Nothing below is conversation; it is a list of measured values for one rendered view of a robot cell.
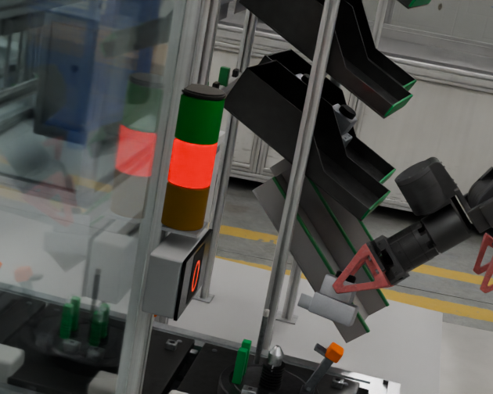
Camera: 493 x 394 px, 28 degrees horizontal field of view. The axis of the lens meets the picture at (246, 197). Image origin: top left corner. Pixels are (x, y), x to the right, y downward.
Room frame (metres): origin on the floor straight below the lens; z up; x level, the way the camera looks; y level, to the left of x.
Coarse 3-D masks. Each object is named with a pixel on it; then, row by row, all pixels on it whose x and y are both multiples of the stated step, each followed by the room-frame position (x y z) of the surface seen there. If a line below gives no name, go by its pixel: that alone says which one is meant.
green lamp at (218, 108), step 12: (180, 108) 1.03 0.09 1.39; (192, 108) 1.02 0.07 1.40; (204, 108) 1.02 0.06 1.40; (216, 108) 1.03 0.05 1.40; (180, 120) 1.03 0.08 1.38; (192, 120) 1.02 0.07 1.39; (204, 120) 1.02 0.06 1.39; (216, 120) 1.03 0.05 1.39; (180, 132) 1.02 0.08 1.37; (192, 132) 1.02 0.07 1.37; (204, 132) 1.02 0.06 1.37; (216, 132) 1.03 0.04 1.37; (204, 144) 1.02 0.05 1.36
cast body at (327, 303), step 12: (336, 276) 1.33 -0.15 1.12; (348, 276) 1.32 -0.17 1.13; (324, 288) 1.31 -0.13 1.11; (300, 300) 1.33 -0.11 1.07; (312, 300) 1.31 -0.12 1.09; (324, 300) 1.31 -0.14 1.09; (336, 300) 1.30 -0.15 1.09; (348, 300) 1.30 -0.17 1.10; (312, 312) 1.30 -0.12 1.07; (324, 312) 1.30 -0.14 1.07; (336, 312) 1.30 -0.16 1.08; (348, 312) 1.29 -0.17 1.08; (348, 324) 1.29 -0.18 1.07
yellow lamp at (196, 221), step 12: (168, 192) 1.03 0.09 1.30; (180, 192) 1.02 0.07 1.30; (192, 192) 1.02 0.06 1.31; (204, 192) 1.03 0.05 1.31; (168, 204) 1.02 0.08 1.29; (180, 204) 1.02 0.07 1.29; (192, 204) 1.02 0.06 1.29; (204, 204) 1.03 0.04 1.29; (168, 216) 1.02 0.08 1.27; (180, 216) 1.02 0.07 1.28; (192, 216) 1.02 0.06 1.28; (204, 216) 1.04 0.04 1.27; (180, 228) 1.02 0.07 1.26; (192, 228) 1.02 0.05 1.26
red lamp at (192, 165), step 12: (180, 144) 1.02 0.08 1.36; (192, 144) 1.02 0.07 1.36; (216, 144) 1.04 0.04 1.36; (180, 156) 1.02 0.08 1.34; (192, 156) 1.02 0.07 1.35; (204, 156) 1.02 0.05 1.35; (180, 168) 1.02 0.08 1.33; (192, 168) 1.02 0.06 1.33; (204, 168) 1.02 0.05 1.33; (168, 180) 1.03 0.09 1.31; (180, 180) 1.02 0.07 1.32; (192, 180) 1.02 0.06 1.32; (204, 180) 1.03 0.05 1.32
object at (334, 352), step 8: (336, 344) 1.21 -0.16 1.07; (320, 352) 1.20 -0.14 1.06; (328, 352) 1.19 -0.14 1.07; (336, 352) 1.19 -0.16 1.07; (328, 360) 1.20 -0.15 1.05; (336, 360) 1.19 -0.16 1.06; (320, 368) 1.20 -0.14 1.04; (328, 368) 1.19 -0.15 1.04; (312, 376) 1.20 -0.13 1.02; (320, 376) 1.20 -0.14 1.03; (312, 384) 1.20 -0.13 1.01
